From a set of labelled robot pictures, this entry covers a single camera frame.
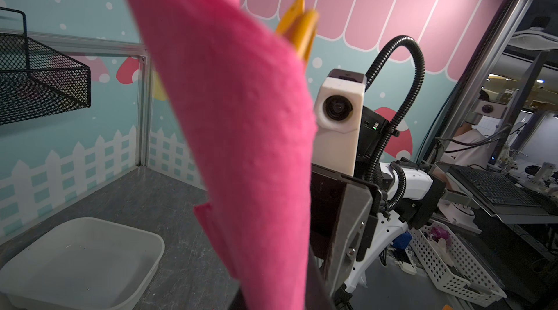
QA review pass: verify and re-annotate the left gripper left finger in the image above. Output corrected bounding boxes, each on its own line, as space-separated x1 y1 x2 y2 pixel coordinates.
228 288 242 310

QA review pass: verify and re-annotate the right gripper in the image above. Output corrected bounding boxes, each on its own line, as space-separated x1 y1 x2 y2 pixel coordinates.
310 107 389 295

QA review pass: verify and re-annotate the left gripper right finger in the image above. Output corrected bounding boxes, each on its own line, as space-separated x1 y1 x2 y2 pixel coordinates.
305 248 335 310

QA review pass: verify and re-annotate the pink paper napkin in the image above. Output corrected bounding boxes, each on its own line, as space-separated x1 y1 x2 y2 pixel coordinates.
128 0 316 309

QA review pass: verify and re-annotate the orange chopstick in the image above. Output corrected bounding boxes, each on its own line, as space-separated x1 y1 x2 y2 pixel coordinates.
275 0 320 64

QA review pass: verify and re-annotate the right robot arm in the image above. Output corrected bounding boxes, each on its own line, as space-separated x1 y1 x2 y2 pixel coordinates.
305 35 445 309

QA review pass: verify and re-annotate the white perforated storage basket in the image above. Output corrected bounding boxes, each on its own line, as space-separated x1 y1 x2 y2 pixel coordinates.
410 221 507 307

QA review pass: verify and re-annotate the black computer keyboard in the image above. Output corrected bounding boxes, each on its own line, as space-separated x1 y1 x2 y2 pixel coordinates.
446 165 557 224

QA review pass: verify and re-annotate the white plastic tub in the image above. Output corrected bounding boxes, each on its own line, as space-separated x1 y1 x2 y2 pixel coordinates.
1 217 165 309

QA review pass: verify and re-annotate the black wire mesh basket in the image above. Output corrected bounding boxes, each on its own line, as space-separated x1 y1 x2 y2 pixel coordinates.
1 7 92 125

